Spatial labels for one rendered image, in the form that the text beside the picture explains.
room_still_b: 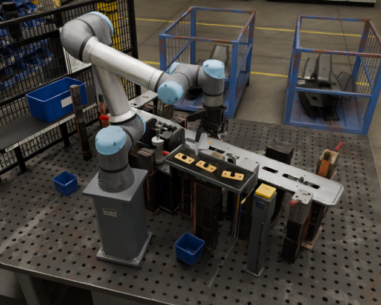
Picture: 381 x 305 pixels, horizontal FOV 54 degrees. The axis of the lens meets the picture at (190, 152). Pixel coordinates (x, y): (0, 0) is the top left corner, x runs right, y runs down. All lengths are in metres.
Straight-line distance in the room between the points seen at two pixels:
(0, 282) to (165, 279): 1.42
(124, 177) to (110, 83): 0.37
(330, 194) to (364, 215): 0.46
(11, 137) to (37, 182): 0.34
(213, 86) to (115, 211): 0.65
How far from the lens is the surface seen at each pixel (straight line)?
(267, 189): 1.47
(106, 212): 1.62
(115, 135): 1.47
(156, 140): 1.83
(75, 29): 1.37
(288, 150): 1.95
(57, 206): 2.18
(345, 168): 2.50
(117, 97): 1.52
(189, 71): 1.33
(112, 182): 1.53
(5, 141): 2.17
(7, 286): 2.84
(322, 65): 4.34
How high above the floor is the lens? 2.09
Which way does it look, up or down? 34 degrees down
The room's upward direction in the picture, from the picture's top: straight up
